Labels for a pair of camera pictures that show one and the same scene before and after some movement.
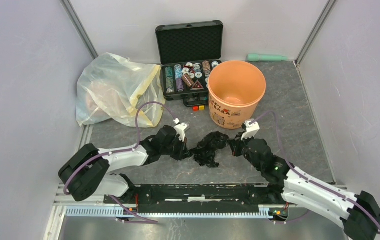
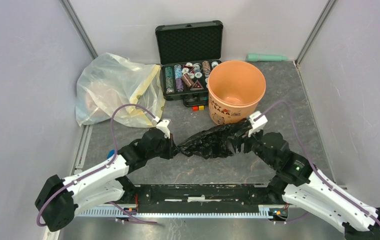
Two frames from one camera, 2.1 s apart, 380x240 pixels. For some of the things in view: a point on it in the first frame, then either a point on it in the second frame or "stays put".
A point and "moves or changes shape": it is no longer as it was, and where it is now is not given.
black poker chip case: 187,52 stays put
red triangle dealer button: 197,86 stays put
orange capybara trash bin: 235,89 stays put
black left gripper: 183,152 -> 172,149
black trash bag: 204,152 moves or changes shape
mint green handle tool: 255,57 stays put
